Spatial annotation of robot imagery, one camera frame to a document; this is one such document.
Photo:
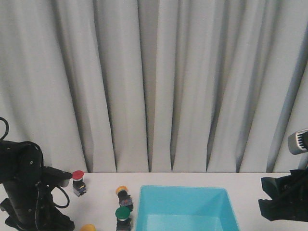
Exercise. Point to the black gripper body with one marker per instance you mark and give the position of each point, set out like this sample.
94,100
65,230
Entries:
31,208
288,197

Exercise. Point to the yellow push button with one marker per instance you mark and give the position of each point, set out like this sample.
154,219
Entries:
88,227
124,199

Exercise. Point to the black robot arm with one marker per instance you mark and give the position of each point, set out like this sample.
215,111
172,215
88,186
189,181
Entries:
29,185

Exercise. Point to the light blue plastic box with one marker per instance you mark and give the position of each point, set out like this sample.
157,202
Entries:
178,208

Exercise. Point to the upright red push button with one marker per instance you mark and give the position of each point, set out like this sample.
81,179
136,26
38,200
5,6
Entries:
79,187

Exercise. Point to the upright green push button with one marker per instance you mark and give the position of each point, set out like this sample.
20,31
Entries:
123,219

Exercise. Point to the lying yellow push button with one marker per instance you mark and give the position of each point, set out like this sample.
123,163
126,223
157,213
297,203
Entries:
124,199

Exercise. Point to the grey pleated curtain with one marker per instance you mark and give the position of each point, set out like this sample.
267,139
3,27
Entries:
156,85

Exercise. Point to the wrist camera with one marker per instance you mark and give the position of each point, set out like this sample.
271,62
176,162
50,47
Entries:
55,177
298,142

